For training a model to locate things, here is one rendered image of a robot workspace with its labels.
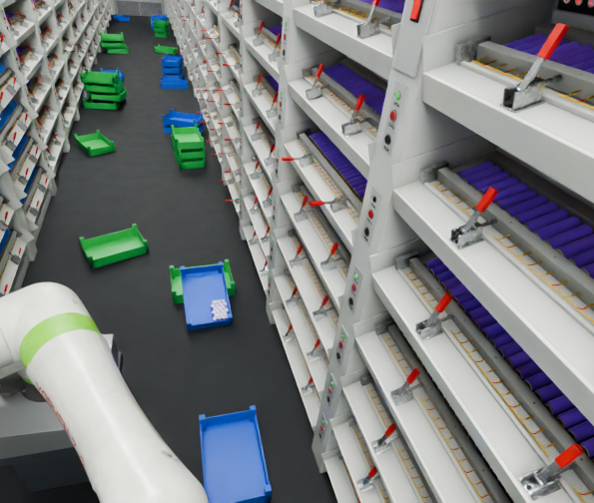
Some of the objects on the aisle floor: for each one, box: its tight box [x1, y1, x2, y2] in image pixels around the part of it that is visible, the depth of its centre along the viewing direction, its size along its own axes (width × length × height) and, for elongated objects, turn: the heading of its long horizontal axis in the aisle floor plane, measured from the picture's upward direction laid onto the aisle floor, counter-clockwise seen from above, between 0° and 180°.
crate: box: [170, 259, 235, 303], centre depth 206 cm, size 30×20×8 cm
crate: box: [79, 224, 149, 269], centre depth 223 cm, size 30×20×8 cm
